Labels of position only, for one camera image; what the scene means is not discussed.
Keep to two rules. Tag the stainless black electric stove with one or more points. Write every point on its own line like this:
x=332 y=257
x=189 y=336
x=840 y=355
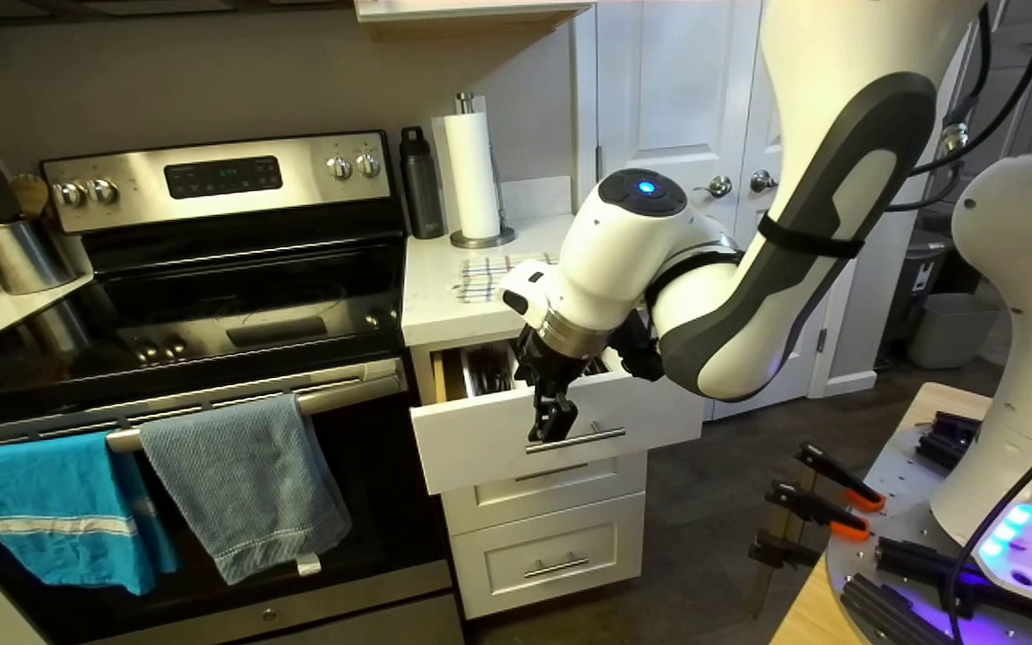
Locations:
x=240 y=309

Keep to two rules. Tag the metal paper towel holder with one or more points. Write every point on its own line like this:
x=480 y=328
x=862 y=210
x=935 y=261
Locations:
x=480 y=236

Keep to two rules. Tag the white paper towel roll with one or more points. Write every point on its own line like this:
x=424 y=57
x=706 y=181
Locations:
x=470 y=174

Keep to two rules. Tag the black water bottle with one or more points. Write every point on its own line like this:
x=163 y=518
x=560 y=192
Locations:
x=422 y=181

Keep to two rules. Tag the white shallow cabinet drawer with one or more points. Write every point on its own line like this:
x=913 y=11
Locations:
x=538 y=490

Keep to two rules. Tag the grey trash bin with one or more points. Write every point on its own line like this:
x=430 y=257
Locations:
x=950 y=309

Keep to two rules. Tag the bright blue striped towel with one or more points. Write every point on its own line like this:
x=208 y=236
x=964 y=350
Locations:
x=54 y=512

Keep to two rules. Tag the white panel door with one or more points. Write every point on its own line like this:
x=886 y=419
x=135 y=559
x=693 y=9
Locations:
x=673 y=109

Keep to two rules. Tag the black clamp orange tip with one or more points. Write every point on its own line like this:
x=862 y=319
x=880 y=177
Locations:
x=816 y=510
x=840 y=475

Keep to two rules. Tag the grey blue towel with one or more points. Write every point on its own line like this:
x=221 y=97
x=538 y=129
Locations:
x=247 y=490

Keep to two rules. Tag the metal robot mounting plate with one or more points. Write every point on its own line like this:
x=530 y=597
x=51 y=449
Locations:
x=913 y=559

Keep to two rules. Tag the steel utensil crock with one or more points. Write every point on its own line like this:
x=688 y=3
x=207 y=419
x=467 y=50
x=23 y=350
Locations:
x=17 y=251

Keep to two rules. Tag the white deep cabinet drawer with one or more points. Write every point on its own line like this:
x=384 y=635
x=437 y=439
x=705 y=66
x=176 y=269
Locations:
x=547 y=556

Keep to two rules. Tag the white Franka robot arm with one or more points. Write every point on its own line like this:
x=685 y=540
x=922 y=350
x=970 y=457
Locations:
x=816 y=215

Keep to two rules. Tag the white drawer cabinet with countertop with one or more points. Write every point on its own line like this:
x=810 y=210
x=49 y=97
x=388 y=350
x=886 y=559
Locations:
x=446 y=288

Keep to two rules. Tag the white wall cabinet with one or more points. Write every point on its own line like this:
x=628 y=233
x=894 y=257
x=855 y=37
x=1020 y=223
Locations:
x=467 y=9

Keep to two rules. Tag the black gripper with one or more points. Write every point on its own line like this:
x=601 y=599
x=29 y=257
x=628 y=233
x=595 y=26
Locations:
x=553 y=364

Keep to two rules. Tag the white drawer holding cutlery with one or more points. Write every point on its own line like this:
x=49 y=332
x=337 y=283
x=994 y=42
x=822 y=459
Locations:
x=480 y=443

